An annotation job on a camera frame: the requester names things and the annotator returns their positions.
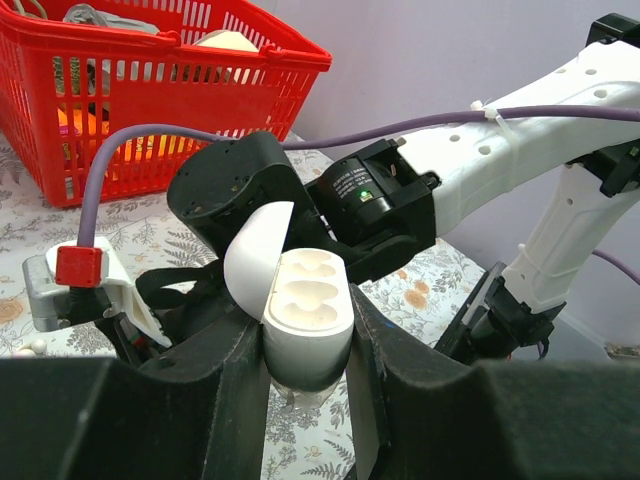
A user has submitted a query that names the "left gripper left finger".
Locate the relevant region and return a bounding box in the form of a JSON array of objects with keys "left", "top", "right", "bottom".
[{"left": 1, "top": 309, "right": 270, "bottom": 479}]

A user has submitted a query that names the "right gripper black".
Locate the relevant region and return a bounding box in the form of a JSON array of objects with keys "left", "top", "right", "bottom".
[{"left": 95, "top": 264, "right": 235, "bottom": 360}]

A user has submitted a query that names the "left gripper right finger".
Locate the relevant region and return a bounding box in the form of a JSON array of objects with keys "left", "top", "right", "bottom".
[{"left": 347, "top": 287, "right": 639, "bottom": 479}]

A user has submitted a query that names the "white earbud charging case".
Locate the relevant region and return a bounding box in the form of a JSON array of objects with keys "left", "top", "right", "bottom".
[{"left": 223, "top": 201, "right": 355, "bottom": 392}]

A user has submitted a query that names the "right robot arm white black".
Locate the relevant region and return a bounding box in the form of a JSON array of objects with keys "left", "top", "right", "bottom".
[{"left": 167, "top": 14, "right": 639, "bottom": 362}]

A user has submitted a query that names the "floral table cloth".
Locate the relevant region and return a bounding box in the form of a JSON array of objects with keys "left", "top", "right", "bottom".
[{"left": 0, "top": 132, "right": 506, "bottom": 480}]

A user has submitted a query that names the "red plastic shopping basket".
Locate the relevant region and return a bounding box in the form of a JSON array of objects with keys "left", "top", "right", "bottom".
[{"left": 1, "top": 1, "right": 332, "bottom": 207}]

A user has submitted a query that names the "grey crumpled bag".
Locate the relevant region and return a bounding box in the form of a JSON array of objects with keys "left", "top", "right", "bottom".
[{"left": 63, "top": 3, "right": 160, "bottom": 35}]

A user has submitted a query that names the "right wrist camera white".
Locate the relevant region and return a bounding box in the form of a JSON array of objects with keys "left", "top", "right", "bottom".
[{"left": 22, "top": 237, "right": 172, "bottom": 347}]

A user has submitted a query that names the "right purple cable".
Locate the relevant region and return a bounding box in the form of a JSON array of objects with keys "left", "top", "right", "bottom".
[{"left": 77, "top": 104, "right": 640, "bottom": 286}]

